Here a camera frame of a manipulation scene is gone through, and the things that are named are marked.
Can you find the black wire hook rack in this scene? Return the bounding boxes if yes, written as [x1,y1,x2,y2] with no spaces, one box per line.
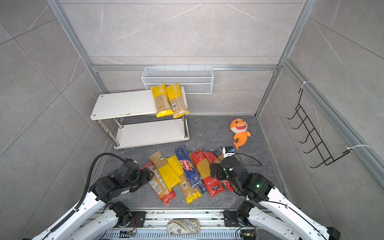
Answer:
[287,89,353,169]

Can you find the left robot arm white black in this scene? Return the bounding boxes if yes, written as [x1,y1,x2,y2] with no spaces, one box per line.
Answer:
[34,159,155,240]

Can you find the left black corrugated cable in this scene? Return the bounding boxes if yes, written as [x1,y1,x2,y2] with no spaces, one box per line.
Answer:
[44,152,127,238]

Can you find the yellow spaghetti bag with barcode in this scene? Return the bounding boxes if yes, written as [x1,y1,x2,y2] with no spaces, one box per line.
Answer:
[166,83,190,119]

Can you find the blue Barilla spaghetti box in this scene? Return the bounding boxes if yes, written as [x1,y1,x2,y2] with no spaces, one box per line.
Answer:
[175,147,207,194]

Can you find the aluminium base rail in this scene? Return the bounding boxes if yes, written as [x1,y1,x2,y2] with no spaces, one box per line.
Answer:
[55,209,307,240]

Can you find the clear blue spaghetti bag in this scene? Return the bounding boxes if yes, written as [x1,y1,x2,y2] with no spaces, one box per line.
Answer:
[213,148,225,162]

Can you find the yellow wholewheat spaghetti bag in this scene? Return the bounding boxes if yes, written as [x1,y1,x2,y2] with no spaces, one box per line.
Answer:
[151,84,174,118]

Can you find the patterned cloth pouch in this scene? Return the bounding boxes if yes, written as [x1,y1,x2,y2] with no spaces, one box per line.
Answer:
[167,219,201,235]

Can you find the red yellow spaghetti bag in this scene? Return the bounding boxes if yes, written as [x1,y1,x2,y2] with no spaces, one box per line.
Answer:
[190,150,225,197]

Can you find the white two-tier shelf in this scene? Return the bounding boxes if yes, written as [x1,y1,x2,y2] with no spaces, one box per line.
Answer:
[90,90,190,150]

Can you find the long yellow spaghetti bag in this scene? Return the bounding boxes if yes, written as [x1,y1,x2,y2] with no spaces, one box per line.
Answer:
[166,155,201,204]

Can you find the red spaghetti bag with label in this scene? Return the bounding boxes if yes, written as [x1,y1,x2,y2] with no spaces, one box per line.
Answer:
[141,162,177,206]

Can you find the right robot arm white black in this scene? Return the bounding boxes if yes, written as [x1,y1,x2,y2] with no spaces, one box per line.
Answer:
[210,156,341,240]

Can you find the tan yellow pasta bag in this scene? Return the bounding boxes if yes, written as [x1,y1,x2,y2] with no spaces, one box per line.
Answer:
[149,151,181,192]

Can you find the white wire mesh basket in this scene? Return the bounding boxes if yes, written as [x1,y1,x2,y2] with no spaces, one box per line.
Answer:
[142,66,214,94]

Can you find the orange shark plush toy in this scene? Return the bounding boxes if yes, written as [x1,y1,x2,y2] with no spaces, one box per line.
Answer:
[230,119,251,150]

